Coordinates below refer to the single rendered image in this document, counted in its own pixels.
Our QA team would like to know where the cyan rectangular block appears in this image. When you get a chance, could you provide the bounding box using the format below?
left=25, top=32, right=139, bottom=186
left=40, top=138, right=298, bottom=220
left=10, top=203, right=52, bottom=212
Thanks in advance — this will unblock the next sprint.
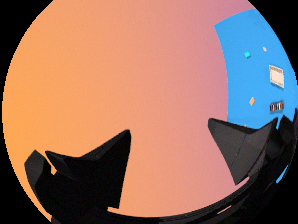
left=243, top=51, right=250, bottom=59

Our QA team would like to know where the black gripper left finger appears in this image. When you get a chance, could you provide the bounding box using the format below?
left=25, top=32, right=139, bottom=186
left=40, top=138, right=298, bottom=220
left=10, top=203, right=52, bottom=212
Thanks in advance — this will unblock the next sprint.
left=45, top=129, right=132, bottom=209

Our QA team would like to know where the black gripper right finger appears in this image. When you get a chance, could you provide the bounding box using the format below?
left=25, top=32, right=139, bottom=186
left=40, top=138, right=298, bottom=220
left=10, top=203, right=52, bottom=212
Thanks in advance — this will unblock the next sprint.
left=208, top=117, right=278, bottom=186

